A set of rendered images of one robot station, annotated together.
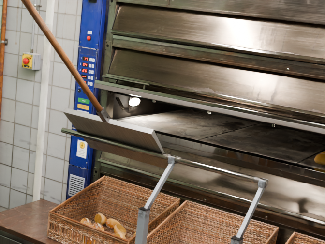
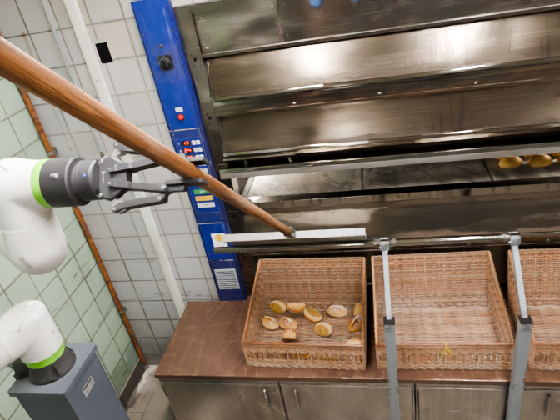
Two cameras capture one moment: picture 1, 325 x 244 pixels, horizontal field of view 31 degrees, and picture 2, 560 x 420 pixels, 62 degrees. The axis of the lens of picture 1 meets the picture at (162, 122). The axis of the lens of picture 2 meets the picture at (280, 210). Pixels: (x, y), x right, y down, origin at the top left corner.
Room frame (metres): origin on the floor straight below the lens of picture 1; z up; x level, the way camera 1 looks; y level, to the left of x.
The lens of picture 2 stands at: (1.48, 0.72, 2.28)
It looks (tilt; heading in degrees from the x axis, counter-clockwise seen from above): 30 degrees down; 344
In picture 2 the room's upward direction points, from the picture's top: 11 degrees counter-clockwise
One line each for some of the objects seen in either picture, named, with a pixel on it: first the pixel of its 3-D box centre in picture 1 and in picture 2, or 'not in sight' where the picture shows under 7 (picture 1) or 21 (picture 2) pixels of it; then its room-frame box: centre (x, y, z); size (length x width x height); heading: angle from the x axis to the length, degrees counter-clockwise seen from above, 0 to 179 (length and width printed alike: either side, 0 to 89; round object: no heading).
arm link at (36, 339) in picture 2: not in sight; (28, 334); (2.81, 1.20, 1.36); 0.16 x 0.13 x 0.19; 120
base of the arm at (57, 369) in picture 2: not in sight; (34, 360); (2.84, 1.24, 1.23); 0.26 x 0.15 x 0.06; 60
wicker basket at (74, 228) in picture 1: (114, 217); (307, 309); (3.12, 0.21, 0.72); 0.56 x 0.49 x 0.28; 58
